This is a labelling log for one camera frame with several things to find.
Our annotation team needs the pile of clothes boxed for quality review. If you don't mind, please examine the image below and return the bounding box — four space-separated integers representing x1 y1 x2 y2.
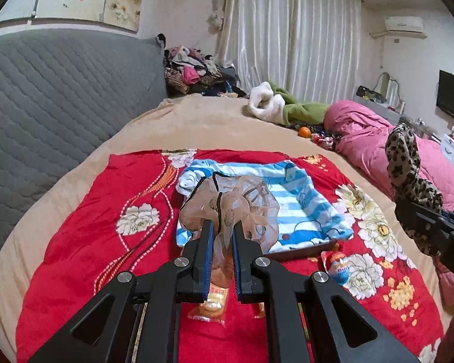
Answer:
164 46 247 97

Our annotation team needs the dark rectangular tray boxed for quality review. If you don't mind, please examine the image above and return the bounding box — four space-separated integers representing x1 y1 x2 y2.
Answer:
264 239 338 262

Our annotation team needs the pink quilted duvet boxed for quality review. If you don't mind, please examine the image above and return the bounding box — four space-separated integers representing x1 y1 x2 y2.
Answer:
323 100 454 211

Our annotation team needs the white striped curtain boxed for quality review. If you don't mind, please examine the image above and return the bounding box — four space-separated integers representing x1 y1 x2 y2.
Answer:
212 0 362 104

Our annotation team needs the green white plush garment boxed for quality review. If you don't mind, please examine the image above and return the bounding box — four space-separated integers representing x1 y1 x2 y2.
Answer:
247 81 331 127

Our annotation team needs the white air conditioner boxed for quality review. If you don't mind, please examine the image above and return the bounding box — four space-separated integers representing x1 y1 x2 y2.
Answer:
385 16 424 34

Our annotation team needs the orange fruit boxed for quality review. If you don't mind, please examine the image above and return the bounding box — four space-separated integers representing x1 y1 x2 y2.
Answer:
298 127 311 139

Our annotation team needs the red floral blanket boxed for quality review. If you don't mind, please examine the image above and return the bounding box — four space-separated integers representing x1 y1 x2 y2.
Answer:
16 149 443 362

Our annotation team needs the rice cracker packet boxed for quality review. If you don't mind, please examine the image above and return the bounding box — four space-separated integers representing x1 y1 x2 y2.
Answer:
253 302 265 319
188 283 229 326

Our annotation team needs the beige bed sheet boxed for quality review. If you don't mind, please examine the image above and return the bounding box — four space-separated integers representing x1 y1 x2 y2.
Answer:
0 95 453 362

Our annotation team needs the beige mesh scrunchie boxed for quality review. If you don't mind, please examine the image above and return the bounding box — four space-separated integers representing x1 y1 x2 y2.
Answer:
179 172 280 289

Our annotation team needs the grey quilted headboard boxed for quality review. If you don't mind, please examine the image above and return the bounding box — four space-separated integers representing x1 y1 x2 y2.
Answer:
0 29 167 250

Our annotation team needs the vanity mirror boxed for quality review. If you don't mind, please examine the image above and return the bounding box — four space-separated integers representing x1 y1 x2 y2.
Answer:
373 72 405 114

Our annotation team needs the leopard print scrunchie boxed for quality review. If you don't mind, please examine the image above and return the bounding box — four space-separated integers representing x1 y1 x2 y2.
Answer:
385 124 443 258

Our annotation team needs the blue striped cartoon towel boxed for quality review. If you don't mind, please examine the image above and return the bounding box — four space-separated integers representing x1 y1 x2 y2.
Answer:
176 159 355 253

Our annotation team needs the red blue egg toy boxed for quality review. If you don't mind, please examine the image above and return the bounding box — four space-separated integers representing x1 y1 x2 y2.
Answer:
321 251 350 285

